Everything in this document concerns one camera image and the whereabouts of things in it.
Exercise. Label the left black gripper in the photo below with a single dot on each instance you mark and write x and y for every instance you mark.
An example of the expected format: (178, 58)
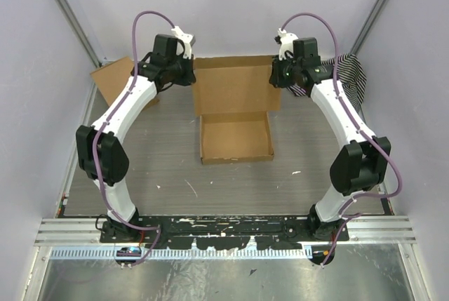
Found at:
(189, 78)

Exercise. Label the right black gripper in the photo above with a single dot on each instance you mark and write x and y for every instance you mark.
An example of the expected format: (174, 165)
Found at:
(276, 78)

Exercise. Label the brown cardboard box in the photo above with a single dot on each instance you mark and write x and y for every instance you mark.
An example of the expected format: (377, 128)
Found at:
(232, 99)
(112, 78)

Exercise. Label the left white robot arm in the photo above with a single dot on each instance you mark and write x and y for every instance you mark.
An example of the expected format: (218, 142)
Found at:
(99, 146)

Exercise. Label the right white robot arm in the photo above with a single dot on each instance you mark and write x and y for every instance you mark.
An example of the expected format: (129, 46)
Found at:
(360, 164)

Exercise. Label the folded brown cardboard box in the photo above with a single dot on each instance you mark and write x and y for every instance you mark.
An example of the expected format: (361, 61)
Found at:
(112, 78)

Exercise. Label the striped black white cloth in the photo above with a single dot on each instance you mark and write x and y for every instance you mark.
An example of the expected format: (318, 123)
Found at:
(350, 72)

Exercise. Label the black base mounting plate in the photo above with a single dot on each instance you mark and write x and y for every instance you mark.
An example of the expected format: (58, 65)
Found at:
(220, 232)

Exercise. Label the left aluminium corner post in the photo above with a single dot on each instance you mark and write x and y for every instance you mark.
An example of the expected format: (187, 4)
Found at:
(76, 27)

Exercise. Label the aluminium corner post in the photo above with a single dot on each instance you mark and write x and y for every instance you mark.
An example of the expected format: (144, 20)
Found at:
(76, 27)
(367, 27)

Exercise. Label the right aluminium corner post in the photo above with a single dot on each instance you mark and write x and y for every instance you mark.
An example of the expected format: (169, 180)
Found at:
(367, 27)

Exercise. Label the perforated cable duct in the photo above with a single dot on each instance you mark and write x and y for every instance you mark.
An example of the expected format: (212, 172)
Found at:
(112, 252)

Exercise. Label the aluminium front rail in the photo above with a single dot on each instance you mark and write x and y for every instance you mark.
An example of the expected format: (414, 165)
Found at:
(364, 229)

